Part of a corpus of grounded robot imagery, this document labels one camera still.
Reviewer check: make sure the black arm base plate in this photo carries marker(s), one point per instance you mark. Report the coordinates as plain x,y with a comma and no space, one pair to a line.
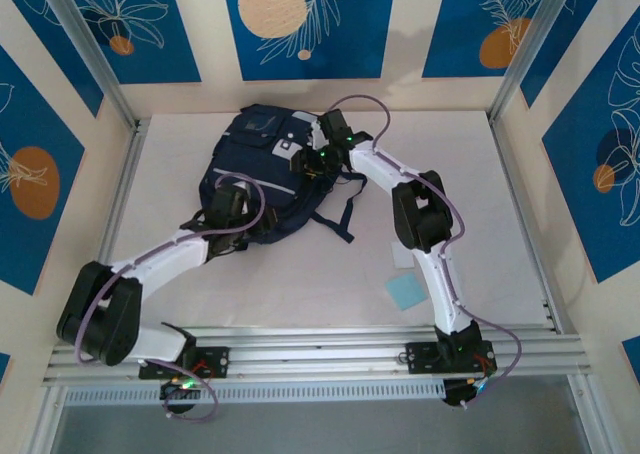
217,361
420,356

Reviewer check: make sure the small white card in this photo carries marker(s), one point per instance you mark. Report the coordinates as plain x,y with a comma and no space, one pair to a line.
402,256

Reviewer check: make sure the black controller with green light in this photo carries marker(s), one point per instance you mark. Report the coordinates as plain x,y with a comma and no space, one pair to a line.
457,394
175,391

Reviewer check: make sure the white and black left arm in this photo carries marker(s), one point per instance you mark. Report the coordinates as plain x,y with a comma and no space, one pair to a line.
165,269

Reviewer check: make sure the aluminium frame post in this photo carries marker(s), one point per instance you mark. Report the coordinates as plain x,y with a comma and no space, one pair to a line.
538,44
86,44

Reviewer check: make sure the aluminium frame beam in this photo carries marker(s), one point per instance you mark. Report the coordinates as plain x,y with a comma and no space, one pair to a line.
325,354

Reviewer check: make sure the blue floral wall panel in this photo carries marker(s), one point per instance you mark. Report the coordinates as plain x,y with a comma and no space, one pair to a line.
575,199
565,34
15,249
450,34
350,49
165,34

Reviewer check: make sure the light blue sticky note pad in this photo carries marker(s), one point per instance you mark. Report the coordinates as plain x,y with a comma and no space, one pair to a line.
402,291

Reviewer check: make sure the navy blue backpack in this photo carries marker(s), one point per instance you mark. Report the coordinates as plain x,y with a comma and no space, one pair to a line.
250,164

